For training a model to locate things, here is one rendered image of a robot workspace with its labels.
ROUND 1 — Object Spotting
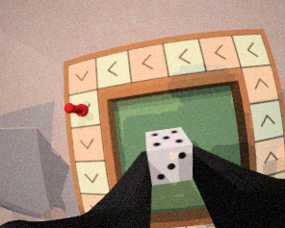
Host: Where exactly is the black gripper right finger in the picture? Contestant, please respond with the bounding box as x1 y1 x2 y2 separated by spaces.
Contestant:
193 145 285 228

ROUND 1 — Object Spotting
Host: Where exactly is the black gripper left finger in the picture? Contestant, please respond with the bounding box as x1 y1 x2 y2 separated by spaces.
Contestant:
0 151 151 228

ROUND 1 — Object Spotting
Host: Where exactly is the white die with black pips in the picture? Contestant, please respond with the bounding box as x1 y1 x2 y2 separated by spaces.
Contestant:
145 128 194 185

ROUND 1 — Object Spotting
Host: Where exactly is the red pawn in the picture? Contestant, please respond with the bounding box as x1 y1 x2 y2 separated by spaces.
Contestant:
65 103 88 117

